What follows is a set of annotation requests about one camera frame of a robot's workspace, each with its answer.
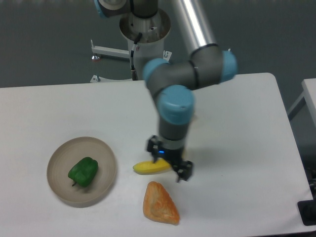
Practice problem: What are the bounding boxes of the black device at right edge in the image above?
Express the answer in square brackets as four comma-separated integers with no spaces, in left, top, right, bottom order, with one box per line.
[297,200,316,226]

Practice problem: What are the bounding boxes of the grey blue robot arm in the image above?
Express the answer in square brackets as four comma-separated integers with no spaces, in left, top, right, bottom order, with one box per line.
[91,0,237,181]

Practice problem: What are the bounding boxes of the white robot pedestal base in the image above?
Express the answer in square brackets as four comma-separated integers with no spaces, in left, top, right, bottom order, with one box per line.
[91,8,172,81]

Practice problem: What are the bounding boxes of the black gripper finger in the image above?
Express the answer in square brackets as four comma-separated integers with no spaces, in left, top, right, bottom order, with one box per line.
[147,135,160,163]
[171,160,194,183]

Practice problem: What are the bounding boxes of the yellow banana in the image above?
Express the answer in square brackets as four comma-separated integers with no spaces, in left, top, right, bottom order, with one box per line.
[133,159,171,175]

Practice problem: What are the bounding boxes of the yellow bell pepper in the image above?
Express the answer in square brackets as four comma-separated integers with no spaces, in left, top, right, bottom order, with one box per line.
[192,114,198,123]

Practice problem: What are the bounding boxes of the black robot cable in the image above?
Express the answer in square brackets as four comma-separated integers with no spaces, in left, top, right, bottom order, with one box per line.
[130,32,143,81]

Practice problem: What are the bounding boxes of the green bell pepper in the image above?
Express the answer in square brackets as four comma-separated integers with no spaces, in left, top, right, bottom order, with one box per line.
[68,157,99,188]

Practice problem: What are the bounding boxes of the beige round plate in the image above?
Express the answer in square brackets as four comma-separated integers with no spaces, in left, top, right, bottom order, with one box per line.
[46,137,118,208]

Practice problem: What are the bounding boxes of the orange pastry bread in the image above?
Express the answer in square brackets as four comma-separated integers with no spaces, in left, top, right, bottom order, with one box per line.
[143,181,180,225]

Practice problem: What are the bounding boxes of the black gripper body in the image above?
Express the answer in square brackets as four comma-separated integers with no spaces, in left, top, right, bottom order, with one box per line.
[154,138,185,168]

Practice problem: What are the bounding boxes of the white side table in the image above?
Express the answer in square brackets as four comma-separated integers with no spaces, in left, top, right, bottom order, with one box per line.
[287,78,316,124]

